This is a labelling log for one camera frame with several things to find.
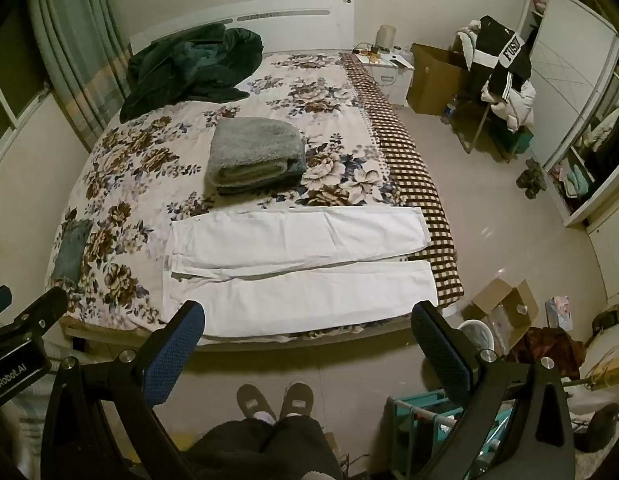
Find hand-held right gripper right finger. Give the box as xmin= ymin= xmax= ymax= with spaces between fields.
xmin=412 ymin=301 xmax=575 ymax=480

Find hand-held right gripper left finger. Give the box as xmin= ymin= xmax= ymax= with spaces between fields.
xmin=42 ymin=301 xmax=206 ymax=480

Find white pants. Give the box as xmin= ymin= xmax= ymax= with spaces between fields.
xmin=162 ymin=206 xmax=439 ymax=337

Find white plastic basket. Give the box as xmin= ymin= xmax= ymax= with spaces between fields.
xmin=457 ymin=320 xmax=495 ymax=356

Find small grey-blue cloth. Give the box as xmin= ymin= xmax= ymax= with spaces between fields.
xmin=52 ymin=220 xmax=93 ymax=291

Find teal metal rack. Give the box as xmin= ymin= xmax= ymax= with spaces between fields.
xmin=387 ymin=390 xmax=515 ymax=480

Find small open cardboard box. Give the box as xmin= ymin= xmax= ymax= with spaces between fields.
xmin=470 ymin=279 xmax=539 ymax=341

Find grey slipper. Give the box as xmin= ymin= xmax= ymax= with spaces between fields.
xmin=279 ymin=382 xmax=315 ymax=418
xmin=236 ymin=383 xmax=277 ymax=423

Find brown cloth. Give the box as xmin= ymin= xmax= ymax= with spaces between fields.
xmin=509 ymin=327 xmax=587 ymax=381

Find person's legs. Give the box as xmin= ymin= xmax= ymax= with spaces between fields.
xmin=186 ymin=417 xmax=343 ymax=480

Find pink printed box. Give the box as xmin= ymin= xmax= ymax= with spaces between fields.
xmin=545 ymin=296 xmax=575 ymax=332

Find black bag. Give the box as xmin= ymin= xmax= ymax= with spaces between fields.
xmin=574 ymin=402 xmax=619 ymax=453

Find bed with floral sheet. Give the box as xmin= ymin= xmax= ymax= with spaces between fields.
xmin=46 ymin=50 xmax=463 ymax=353

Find white framed window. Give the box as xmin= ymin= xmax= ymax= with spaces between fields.
xmin=0 ymin=67 xmax=52 ymax=161

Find brown checked blanket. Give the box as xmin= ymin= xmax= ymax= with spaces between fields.
xmin=342 ymin=52 xmax=464 ymax=308

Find folded grey clothes stack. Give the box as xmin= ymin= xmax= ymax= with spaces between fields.
xmin=204 ymin=117 xmax=307 ymax=196

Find teal folded clothes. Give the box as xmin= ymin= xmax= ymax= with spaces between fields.
xmin=554 ymin=160 xmax=597 ymax=201

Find teal storage box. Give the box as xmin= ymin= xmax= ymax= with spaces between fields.
xmin=499 ymin=127 xmax=535 ymax=156

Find chair piled with clothes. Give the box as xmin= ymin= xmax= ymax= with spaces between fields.
xmin=454 ymin=20 xmax=537 ymax=133

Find large cardboard box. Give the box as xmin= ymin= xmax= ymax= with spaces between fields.
xmin=407 ymin=42 xmax=473 ymax=118

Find white nightstand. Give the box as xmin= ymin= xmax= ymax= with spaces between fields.
xmin=362 ymin=50 xmax=415 ymax=108

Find grey-green curtain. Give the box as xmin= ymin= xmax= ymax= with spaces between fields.
xmin=26 ymin=0 xmax=135 ymax=148

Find dark green blanket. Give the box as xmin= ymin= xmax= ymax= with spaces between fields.
xmin=120 ymin=24 xmax=265 ymax=123

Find white wardrobe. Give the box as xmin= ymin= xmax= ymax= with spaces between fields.
xmin=517 ymin=0 xmax=619 ymax=228

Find black and white jacket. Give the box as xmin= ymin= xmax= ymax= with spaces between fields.
xmin=472 ymin=15 xmax=533 ymax=106

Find white headboard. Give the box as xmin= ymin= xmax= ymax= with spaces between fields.
xmin=129 ymin=0 xmax=355 ymax=56

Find metal frame chair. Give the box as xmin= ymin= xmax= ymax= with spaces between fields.
xmin=454 ymin=95 xmax=530 ymax=161

